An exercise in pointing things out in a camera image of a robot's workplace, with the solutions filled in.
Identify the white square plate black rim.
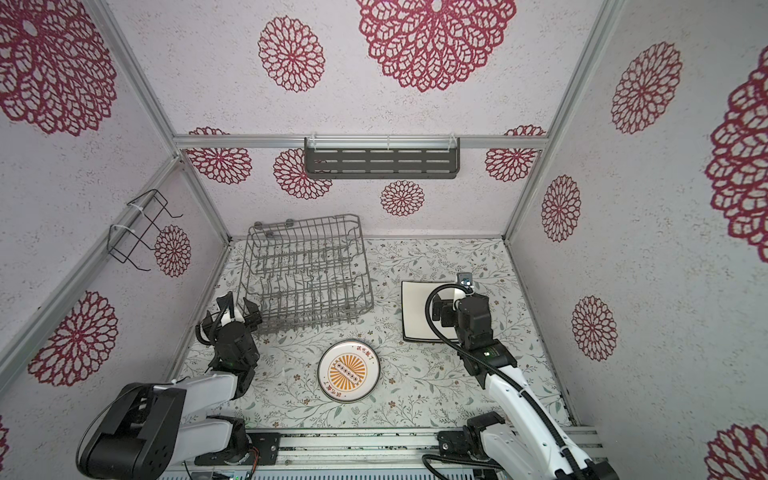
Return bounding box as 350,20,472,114
401,281,466,343

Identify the round plate orange pattern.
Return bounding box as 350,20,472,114
317,339,381,403

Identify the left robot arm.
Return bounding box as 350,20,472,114
75,293,263,479

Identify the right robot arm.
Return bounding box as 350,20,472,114
424,283,618,479

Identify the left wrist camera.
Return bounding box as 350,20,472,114
216,291,245,326

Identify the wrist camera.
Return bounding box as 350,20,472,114
216,291,245,326
452,272,474,301

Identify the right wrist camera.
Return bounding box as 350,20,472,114
452,272,474,301

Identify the grey wire dish rack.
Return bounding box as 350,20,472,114
236,214,374,333

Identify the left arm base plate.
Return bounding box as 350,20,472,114
193,432,282,466

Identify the black wire wall holder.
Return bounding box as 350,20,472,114
106,188,182,272

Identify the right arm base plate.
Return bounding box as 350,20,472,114
436,430,477,460

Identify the aluminium mounting rail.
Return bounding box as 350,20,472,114
161,427,607,472

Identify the grey slotted wall shelf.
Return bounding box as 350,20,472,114
303,136,461,180

